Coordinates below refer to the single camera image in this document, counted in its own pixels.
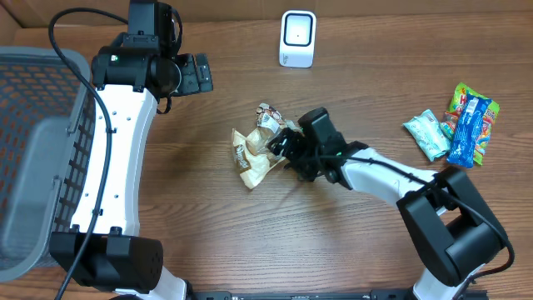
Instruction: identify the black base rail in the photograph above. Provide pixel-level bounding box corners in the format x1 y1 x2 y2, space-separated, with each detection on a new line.
107 289 491 300

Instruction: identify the cookie bag brown white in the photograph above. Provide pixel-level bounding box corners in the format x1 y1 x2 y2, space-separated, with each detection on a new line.
232 103 301 189

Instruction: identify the white barcode scanner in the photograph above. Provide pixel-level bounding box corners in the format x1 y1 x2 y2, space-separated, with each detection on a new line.
279 10 316 68

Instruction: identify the green Haribo candy bag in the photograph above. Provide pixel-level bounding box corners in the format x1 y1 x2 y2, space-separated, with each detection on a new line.
440 82 500 165

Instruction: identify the blue snack wrapper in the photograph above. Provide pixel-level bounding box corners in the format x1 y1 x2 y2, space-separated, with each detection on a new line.
446 94 492 168

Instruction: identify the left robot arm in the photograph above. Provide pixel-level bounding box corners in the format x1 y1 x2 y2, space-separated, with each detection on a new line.
49 1 213 300

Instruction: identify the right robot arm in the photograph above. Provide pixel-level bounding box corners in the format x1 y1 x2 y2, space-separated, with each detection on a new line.
267 107 515 299

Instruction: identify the grey plastic shopping basket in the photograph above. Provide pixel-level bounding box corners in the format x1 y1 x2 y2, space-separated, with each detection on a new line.
1 46 95 282

